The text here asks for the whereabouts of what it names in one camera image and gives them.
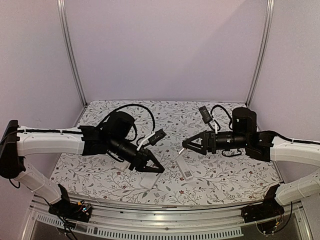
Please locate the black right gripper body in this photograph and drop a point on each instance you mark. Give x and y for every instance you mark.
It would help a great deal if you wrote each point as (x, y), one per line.
(211, 141)

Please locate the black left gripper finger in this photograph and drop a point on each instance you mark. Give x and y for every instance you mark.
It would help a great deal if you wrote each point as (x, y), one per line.
(152, 169)
(150, 157)

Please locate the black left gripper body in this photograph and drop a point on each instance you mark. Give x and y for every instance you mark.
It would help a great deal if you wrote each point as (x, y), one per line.
(139, 159)

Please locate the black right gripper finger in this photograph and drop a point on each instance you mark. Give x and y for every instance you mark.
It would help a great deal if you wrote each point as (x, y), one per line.
(198, 140)
(198, 148)

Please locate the white remote control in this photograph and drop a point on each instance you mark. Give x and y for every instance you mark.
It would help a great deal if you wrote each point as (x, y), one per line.
(149, 180)

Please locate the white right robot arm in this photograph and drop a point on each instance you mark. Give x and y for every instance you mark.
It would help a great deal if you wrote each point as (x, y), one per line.
(266, 146)

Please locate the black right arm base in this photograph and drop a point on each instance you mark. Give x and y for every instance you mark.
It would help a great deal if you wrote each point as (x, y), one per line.
(269, 208)

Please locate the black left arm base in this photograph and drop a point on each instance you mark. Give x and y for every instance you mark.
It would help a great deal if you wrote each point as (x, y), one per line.
(64, 208)

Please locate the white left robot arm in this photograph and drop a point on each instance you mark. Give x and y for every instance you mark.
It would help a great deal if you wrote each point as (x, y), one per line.
(86, 140)

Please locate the white remote with logo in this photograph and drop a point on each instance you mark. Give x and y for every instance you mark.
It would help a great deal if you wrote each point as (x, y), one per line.
(121, 166)

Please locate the white remote with QR label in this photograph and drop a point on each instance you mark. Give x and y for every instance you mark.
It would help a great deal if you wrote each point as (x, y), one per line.
(184, 169)

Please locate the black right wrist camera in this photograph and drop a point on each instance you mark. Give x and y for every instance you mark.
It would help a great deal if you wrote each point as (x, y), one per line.
(206, 117)

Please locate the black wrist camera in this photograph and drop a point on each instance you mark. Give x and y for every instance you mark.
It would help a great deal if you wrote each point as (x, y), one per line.
(157, 136)
(206, 117)

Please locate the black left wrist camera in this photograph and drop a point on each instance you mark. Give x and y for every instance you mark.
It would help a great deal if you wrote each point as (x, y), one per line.
(157, 136)

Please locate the aluminium front rail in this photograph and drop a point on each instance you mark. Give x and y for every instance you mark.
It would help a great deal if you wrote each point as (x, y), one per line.
(116, 220)

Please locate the aluminium back right frame post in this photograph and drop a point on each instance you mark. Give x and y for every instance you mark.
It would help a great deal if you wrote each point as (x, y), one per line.
(270, 4)

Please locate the aluminium frame post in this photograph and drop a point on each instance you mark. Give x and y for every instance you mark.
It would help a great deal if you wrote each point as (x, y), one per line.
(62, 12)
(270, 4)

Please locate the aluminium back left frame post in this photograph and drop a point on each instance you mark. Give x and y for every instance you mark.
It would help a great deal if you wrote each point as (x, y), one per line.
(62, 12)

